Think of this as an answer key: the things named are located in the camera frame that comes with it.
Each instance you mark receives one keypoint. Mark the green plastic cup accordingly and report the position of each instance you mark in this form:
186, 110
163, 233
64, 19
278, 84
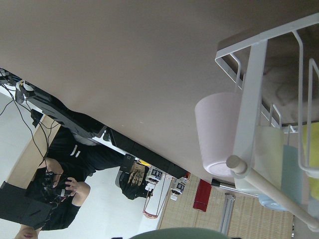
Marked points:
182, 233

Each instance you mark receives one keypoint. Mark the pink plastic cup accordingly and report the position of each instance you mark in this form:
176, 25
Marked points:
216, 121

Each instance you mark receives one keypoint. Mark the cream plastic cup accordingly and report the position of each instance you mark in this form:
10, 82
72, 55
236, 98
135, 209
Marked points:
256, 148

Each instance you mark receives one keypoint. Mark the light blue plastic cup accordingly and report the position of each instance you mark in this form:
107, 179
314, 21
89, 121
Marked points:
292, 180

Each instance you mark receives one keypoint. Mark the yellow plastic cup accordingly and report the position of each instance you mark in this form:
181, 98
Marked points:
313, 149

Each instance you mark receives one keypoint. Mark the steel tube black cap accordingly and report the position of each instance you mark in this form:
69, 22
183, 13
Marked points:
222, 185

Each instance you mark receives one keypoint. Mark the red box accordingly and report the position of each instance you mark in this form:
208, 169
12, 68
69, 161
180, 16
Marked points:
202, 196

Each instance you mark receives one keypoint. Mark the person in black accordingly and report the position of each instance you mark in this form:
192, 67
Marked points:
72, 162

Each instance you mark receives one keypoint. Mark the white wire cup rack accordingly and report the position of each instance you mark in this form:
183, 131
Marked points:
251, 100

